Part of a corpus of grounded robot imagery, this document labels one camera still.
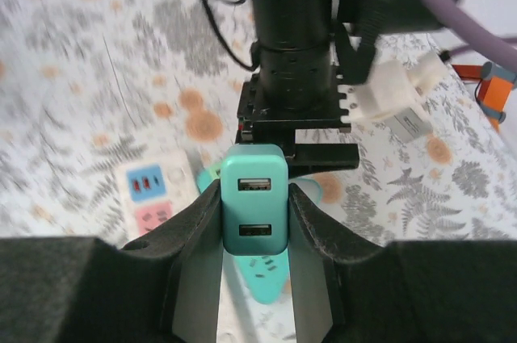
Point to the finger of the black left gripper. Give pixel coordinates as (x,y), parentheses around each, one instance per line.
(323,157)

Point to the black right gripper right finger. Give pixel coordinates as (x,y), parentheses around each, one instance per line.
(404,294)

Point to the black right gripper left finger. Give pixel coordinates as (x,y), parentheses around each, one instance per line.
(101,290)

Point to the teal plug adapter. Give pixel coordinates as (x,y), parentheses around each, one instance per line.
(254,206)

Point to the white power strip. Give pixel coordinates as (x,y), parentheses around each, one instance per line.
(145,185)

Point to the teal tray with blocks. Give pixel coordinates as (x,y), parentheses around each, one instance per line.
(262,282)

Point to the floral table cloth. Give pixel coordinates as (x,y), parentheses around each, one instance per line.
(81,76)

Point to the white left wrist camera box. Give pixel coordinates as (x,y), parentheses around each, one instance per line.
(387,94)

